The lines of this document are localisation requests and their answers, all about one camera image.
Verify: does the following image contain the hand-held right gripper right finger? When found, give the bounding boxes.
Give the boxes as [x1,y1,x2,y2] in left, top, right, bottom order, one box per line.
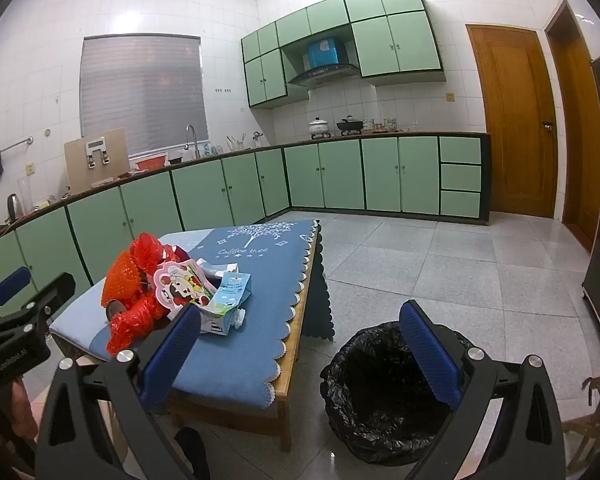
[399,300,567,480]

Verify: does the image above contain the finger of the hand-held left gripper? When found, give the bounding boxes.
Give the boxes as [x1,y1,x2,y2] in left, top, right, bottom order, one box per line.
[0,266,33,326]
[0,272,77,336]

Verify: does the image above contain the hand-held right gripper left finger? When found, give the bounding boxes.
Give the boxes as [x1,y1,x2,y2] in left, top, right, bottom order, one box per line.
[34,304,202,480]

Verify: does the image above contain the orange foam fruit net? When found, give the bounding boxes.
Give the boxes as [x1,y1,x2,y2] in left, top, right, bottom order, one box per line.
[101,252,142,307]

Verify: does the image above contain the pink cartoon snack packet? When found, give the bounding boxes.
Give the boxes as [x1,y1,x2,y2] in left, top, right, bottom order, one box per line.
[152,259,217,312]

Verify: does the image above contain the black bag lined trash bin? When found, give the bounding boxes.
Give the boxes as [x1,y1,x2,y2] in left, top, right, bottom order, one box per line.
[320,320,486,466]

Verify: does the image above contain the blue white milk carton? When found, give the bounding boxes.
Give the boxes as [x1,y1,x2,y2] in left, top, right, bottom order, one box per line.
[199,272,254,337]

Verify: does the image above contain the red mesh bag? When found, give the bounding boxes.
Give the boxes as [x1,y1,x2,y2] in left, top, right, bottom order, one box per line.
[105,232,183,357]

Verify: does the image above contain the person's left hand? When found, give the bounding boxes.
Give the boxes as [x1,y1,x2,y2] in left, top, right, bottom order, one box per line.
[11,379,40,438]

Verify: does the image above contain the clear pitcher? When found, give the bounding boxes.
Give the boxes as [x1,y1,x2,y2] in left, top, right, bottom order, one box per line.
[19,177,35,213]

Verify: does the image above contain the silver plastic wrapper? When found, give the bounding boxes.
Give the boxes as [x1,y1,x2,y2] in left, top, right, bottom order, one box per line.
[195,257,242,283]

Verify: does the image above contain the wooden table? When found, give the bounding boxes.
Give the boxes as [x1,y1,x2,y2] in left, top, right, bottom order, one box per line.
[50,220,336,453]

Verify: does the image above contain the wooden cutting board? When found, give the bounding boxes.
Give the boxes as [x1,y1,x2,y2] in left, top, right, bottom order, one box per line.
[64,128,130,191]

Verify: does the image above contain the white hook card pack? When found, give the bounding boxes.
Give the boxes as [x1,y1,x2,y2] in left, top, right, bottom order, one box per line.
[83,137,112,167]

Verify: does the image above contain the green cabinet drawer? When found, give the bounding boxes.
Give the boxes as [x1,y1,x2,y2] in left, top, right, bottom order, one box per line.
[439,136,482,165]
[440,190,482,218]
[440,164,482,192]

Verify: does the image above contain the green base cabinets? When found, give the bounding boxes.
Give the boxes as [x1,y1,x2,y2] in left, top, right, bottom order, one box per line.
[0,132,491,321]

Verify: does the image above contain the metal sink faucet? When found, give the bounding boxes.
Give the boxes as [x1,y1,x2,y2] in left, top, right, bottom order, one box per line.
[184,125,201,159]

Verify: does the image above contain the grey window blind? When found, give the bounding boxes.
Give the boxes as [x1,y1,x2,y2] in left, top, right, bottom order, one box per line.
[80,35,211,158]

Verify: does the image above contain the black wok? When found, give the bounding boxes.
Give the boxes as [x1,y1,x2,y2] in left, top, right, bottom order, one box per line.
[336,115,365,136]

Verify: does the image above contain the wooden door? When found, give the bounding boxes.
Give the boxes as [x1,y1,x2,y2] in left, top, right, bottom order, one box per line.
[545,0,600,253]
[466,24,558,219]

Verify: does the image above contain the range hood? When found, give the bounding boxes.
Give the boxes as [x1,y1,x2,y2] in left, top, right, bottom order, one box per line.
[287,63,361,88]

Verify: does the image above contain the blue box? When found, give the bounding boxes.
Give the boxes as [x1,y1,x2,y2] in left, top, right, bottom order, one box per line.
[307,36,343,68]

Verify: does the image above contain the metal towel rail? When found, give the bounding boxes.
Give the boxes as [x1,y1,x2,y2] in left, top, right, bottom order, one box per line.
[0,136,33,161]

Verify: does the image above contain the green wall cabinets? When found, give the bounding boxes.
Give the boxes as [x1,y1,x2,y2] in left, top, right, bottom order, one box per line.
[241,0,446,109]

